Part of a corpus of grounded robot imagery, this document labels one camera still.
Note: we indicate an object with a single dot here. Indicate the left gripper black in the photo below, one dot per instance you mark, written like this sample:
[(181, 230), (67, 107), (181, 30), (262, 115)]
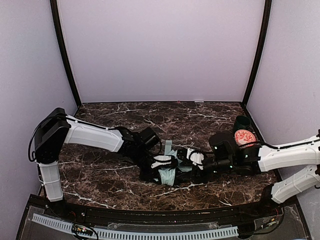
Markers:
[(150, 172)]

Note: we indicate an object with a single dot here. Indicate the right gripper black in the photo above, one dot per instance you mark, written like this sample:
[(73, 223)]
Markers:
[(194, 171)]

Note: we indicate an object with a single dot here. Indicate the mint green folding umbrella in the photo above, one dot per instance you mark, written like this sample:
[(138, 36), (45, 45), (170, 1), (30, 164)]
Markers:
[(171, 176)]

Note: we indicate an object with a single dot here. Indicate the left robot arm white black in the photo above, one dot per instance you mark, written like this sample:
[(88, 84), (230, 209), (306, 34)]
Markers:
[(59, 129)]

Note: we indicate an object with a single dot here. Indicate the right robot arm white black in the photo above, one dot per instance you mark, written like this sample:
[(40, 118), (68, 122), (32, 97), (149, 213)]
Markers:
[(252, 158)]

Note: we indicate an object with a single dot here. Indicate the red white patterned bowl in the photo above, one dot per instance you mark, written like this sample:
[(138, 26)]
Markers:
[(244, 138)]

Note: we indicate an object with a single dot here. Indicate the dark green cup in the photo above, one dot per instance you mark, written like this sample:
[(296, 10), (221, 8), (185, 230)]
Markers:
[(241, 123)]

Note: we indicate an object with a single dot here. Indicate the small green circuit board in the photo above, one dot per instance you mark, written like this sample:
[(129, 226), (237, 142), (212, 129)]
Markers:
[(80, 230)]

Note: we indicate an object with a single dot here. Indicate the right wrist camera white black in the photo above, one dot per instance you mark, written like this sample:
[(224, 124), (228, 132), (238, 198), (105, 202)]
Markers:
[(196, 157)]

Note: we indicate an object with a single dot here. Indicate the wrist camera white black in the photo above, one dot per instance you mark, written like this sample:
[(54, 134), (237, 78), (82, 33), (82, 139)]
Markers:
[(196, 157), (168, 161)]

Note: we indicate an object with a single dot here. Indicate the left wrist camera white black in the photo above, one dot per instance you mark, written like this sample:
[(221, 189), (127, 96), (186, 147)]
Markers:
[(168, 161)]

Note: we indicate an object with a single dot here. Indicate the grey slotted cable duct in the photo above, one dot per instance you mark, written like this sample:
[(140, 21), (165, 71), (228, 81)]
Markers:
[(137, 232)]

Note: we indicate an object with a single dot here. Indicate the black front frame rail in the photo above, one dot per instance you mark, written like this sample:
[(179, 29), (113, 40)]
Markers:
[(234, 215)]

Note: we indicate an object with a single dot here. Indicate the left black corner post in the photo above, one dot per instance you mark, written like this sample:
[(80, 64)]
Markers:
[(63, 51)]

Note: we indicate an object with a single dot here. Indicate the black corner post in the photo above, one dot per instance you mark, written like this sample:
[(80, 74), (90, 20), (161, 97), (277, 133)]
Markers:
[(258, 52), (63, 51)]

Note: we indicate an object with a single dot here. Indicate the right black corner post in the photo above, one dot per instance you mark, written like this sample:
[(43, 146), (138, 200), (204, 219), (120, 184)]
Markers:
[(258, 52)]

